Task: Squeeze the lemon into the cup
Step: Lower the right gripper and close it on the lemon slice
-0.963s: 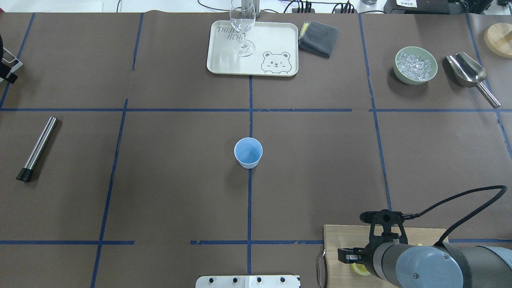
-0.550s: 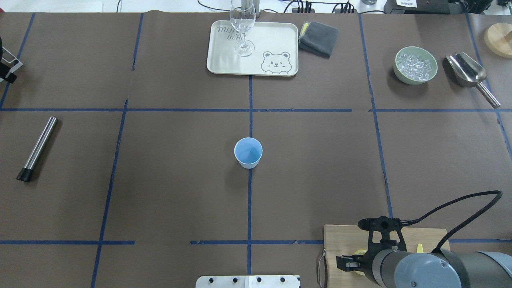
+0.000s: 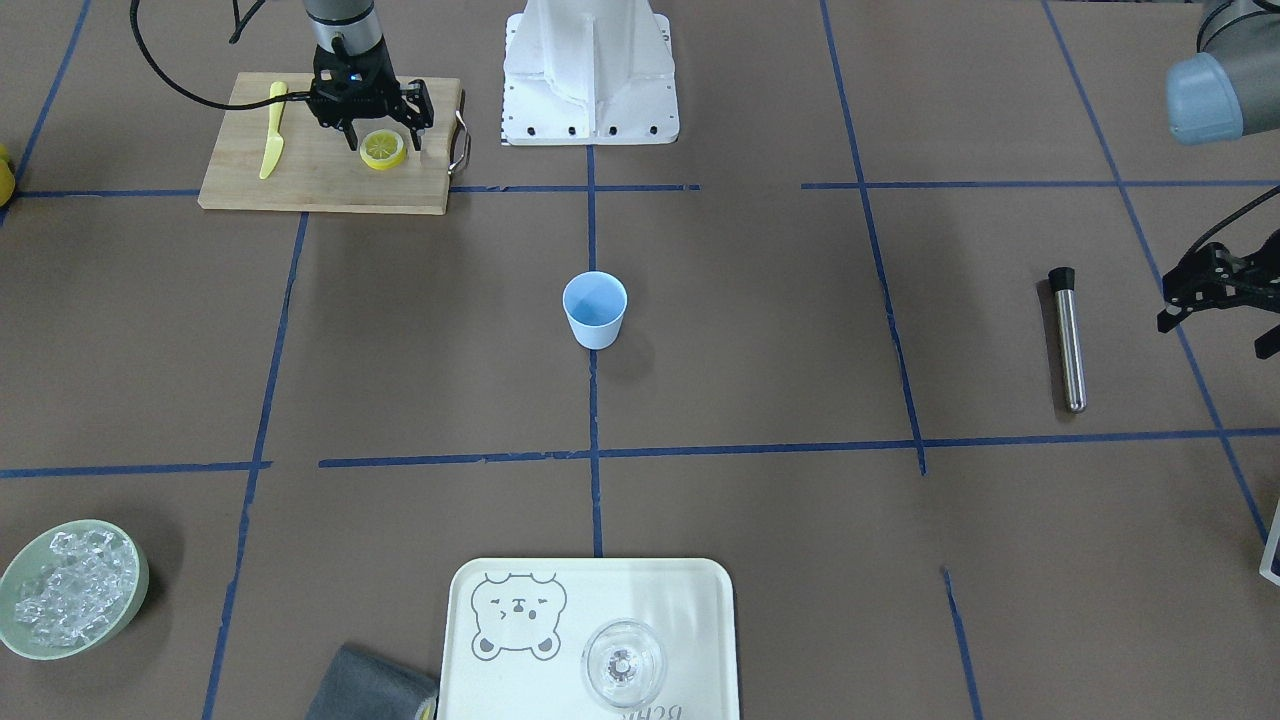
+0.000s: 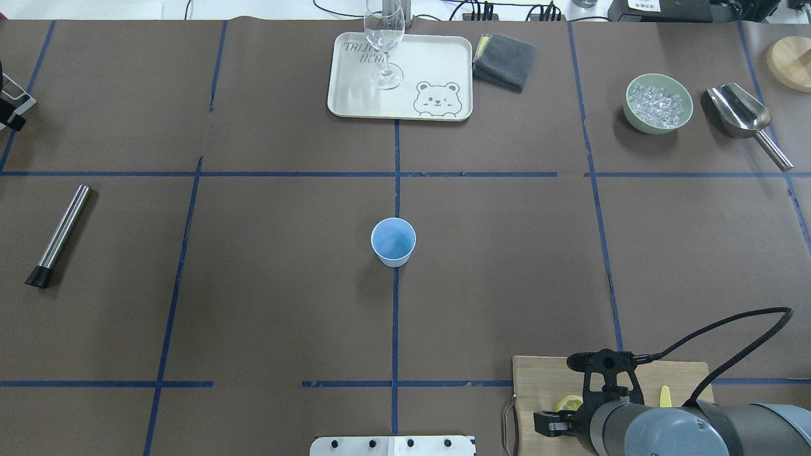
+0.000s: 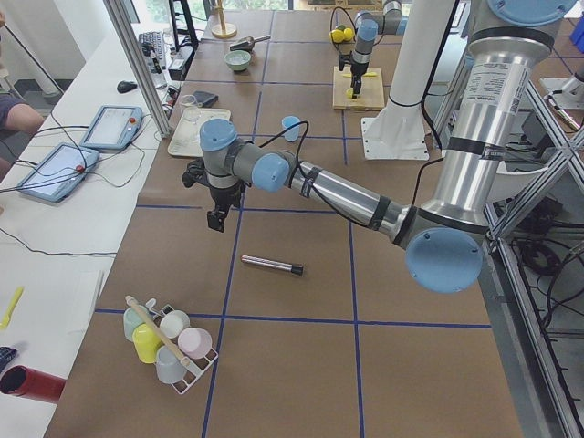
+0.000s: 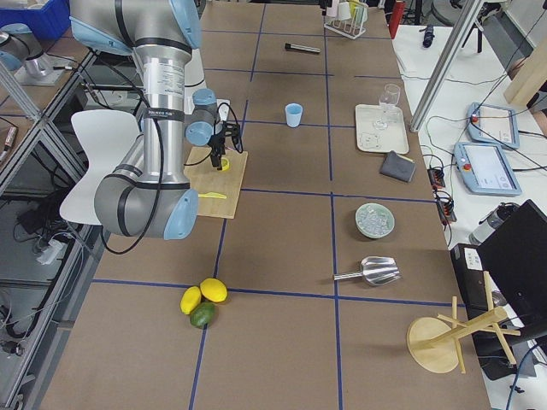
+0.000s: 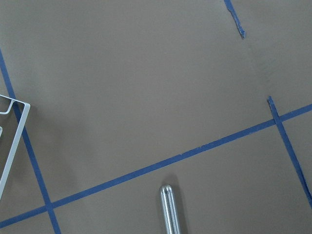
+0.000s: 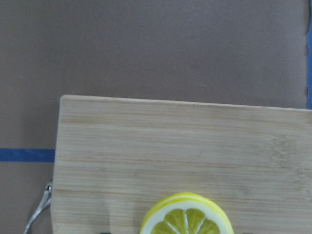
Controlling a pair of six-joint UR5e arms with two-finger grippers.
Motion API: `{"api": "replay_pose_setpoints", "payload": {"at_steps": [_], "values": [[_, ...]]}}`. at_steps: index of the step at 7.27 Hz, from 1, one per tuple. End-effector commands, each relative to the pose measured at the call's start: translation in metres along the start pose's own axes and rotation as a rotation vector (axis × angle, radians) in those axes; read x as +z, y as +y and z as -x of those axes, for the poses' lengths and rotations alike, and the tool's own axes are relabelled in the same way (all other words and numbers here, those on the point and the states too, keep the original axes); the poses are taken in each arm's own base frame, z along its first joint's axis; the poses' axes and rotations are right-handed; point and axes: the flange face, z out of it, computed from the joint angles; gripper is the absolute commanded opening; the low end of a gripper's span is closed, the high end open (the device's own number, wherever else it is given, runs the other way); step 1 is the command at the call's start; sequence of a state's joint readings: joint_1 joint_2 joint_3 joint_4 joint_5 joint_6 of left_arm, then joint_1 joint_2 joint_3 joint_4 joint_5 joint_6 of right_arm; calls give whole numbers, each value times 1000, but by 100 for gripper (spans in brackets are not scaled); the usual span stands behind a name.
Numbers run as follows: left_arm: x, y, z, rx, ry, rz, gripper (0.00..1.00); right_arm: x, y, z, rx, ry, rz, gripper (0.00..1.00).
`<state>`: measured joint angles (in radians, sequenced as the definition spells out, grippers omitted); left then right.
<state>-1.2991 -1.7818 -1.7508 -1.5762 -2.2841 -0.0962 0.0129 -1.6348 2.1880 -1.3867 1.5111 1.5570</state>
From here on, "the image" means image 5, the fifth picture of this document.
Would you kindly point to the light blue plastic cup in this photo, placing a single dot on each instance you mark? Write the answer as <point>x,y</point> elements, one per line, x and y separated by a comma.
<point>291,126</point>

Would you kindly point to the white wire cup rack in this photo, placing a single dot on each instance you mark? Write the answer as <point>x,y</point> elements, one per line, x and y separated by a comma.
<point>197,367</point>

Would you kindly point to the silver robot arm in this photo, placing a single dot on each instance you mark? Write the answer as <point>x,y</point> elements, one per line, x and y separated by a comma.
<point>390,22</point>
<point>429,203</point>

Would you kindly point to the near blue teach pendant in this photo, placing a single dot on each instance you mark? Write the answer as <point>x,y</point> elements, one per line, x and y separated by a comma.
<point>58,174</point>

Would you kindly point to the grey-blue cup in rack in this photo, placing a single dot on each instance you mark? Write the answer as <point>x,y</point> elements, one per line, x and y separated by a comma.
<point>168,368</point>

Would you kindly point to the far blue teach pendant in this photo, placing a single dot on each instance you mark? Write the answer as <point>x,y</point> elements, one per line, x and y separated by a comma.
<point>113,128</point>

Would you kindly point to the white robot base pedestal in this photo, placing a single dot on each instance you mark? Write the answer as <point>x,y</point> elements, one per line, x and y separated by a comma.
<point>397,132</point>

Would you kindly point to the cream serving tray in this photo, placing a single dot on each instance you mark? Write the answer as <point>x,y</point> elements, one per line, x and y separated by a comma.
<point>185,141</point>

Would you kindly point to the pink cup in rack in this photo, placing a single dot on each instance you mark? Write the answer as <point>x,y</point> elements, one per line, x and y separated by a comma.
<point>195,342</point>

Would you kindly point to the clear wine glass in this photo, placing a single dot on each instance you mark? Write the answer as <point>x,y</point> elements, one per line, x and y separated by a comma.
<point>189,108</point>

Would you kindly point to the aluminium frame post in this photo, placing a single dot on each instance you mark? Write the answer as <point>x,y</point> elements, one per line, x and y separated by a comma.
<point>120,19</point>

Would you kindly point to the metal ice scoop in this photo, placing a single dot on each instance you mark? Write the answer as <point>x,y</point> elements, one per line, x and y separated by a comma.
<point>248,43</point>

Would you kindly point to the bamboo cutting board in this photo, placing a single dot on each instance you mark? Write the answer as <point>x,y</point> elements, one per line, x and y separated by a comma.
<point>373,97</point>

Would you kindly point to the red cylinder tube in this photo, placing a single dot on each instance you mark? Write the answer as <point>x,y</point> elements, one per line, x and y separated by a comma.
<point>21,381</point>

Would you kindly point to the wooden rack handle rod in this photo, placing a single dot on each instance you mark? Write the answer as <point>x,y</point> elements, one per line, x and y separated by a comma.
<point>133,303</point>

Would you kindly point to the grey folded cloth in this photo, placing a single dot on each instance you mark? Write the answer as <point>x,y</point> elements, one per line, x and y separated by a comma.
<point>204,99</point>

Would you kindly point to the wooden mug tree stand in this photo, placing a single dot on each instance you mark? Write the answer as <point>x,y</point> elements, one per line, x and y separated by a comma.
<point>222,29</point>

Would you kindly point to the green bowl with ice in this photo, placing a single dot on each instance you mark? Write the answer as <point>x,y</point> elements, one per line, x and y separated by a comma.
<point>238,60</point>

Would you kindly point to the black keyboard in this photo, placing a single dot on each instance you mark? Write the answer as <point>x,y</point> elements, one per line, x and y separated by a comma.
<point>152,42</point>

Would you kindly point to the white cup in rack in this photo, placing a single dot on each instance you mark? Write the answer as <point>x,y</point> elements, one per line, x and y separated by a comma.
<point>173,323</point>

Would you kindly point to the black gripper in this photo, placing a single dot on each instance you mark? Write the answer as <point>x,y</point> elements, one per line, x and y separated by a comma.
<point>223,196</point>
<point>357,75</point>

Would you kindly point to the blue teach pendant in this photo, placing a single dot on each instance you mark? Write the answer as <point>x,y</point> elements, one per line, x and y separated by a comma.
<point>58,174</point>
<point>113,128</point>

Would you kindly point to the yellow cup in rack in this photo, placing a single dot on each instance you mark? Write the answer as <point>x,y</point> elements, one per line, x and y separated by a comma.
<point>146,343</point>

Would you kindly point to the steel muddler with black cap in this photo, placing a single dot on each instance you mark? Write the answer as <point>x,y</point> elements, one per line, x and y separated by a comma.
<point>295,269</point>

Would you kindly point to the black computer mouse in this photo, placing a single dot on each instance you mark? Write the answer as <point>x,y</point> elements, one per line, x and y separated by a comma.
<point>126,86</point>

